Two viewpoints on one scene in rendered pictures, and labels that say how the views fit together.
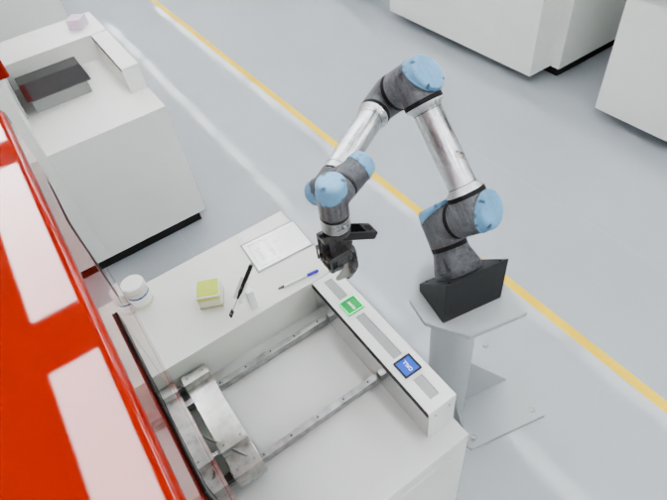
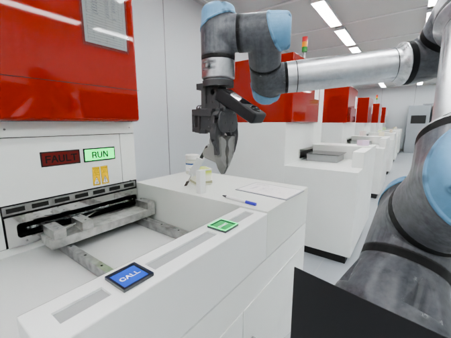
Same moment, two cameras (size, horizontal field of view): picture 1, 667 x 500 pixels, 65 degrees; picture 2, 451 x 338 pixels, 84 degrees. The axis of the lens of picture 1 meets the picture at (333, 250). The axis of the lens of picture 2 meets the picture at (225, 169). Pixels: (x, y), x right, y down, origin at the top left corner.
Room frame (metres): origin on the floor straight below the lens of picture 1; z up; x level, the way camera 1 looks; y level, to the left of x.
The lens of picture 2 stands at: (0.70, -0.56, 1.21)
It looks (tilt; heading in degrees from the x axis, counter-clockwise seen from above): 10 degrees down; 64
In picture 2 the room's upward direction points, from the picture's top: straight up
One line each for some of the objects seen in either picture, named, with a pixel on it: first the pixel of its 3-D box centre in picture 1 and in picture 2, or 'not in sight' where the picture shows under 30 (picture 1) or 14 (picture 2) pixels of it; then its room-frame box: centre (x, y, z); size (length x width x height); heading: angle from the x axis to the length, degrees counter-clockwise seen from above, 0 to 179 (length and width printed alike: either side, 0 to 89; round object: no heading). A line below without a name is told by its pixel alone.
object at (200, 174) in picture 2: (244, 296); (197, 174); (0.99, 0.28, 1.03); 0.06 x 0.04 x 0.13; 118
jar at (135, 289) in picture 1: (137, 292); (192, 163); (1.09, 0.62, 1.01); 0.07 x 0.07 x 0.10
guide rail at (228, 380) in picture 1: (259, 361); (170, 231); (0.89, 0.28, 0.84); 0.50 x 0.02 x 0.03; 118
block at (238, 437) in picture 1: (232, 441); (82, 222); (0.62, 0.35, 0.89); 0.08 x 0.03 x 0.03; 118
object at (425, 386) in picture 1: (378, 346); (188, 276); (0.84, -0.09, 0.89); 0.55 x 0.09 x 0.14; 28
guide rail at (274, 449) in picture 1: (305, 428); (93, 265); (0.65, 0.16, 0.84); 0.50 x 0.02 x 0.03; 118
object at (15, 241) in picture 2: not in sight; (83, 212); (0.61, 0.44, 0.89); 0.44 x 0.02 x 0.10; 28
